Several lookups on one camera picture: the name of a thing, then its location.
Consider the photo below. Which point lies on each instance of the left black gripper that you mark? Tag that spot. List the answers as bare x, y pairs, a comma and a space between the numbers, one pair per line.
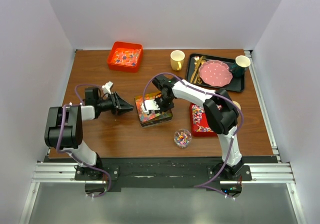
119, 105

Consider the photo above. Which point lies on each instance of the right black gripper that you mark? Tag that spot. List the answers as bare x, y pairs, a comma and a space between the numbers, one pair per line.
163, 108

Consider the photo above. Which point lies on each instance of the gold tin of gummies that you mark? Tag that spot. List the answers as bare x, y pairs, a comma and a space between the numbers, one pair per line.
153, 117

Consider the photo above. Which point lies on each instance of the clear plastic jar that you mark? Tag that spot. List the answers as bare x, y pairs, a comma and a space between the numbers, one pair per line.
182, 138

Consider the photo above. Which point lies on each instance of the red tray of lollipops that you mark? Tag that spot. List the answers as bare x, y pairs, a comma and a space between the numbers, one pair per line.
199, 126

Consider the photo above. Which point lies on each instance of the orange tray of candies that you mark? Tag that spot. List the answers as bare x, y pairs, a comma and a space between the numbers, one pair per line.
125, 56

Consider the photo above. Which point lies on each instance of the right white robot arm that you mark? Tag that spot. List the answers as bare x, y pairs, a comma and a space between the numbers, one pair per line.
223, 116

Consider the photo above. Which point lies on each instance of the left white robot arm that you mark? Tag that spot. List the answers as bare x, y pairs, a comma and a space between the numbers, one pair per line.
64, 130

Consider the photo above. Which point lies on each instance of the gold knife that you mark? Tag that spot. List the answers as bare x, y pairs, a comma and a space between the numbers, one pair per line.
197, 74

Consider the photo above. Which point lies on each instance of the yellow mug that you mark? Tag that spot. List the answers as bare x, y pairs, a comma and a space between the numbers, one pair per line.
177, 59

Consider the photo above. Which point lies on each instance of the gold fork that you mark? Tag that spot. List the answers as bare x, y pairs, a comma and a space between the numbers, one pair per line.
197, 61

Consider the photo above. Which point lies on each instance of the pink dotted plate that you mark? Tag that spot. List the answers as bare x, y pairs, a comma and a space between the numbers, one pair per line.
215, 73

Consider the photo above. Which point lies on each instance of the gold jar lid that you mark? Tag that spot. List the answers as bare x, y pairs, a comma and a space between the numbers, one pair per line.
237, 104

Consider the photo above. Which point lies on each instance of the dark green mug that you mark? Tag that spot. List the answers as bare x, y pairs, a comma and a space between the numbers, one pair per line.
239, 66

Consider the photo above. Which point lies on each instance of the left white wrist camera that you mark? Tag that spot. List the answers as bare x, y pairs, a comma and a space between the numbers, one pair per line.
108, 86

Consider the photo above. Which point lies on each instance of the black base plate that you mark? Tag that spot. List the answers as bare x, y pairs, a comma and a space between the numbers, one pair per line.
180, 172

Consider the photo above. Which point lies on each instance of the aluminium frame rail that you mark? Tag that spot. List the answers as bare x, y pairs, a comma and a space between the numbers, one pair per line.
260, 173

